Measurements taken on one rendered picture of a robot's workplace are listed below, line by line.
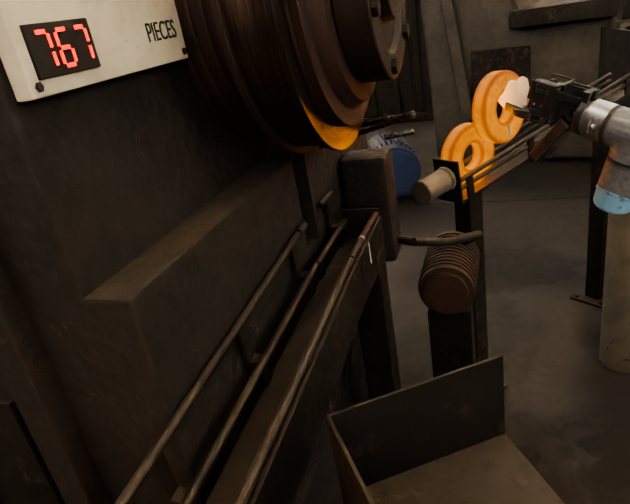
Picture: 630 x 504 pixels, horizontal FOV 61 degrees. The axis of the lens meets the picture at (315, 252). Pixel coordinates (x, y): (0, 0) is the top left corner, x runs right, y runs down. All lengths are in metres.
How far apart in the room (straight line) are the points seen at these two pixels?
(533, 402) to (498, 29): 2.38
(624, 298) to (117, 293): 1.38
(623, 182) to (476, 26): 2.50
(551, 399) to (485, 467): 1.04
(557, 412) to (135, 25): 1.39
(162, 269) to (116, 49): 0.23
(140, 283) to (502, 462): 0.43
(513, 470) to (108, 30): 0.62
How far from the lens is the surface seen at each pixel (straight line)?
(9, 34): 0.53
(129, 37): 0.64
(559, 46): 3.47
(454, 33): 3.57
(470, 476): 0.66
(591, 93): 1.17
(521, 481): 0.66
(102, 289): 0.58
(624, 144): 1.13
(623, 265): 1.63
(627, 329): 1.73
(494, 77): 1.25
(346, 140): 0.87
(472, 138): 1.36
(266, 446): 0.61
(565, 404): 1.68
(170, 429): 0.60
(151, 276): 0.58
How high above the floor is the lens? 1.09
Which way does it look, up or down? 24 degrees down
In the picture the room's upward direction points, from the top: 10 degrees counter-clockwise
